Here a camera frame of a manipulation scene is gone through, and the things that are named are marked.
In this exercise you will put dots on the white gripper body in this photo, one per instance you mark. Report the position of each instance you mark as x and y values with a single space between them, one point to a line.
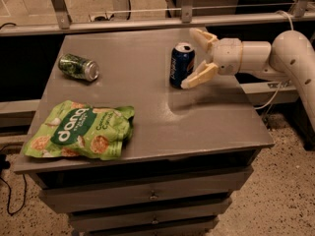
228 56

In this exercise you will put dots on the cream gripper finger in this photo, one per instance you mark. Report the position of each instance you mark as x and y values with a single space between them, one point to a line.
203 38
203 73

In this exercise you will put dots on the blue pepsi can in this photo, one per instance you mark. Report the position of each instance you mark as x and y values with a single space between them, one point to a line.
181 64

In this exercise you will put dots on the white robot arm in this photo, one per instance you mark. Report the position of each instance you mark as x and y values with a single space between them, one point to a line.
289 57

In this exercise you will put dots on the green soda can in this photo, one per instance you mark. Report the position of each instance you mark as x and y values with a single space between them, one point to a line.
78 67

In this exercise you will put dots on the grey drawer cabinet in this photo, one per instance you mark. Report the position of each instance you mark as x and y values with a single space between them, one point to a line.
190 148

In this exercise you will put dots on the grey metal railing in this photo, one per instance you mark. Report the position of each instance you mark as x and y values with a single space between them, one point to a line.
35 17

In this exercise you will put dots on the green dang snack bag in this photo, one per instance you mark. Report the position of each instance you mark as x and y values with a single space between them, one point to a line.
75 129

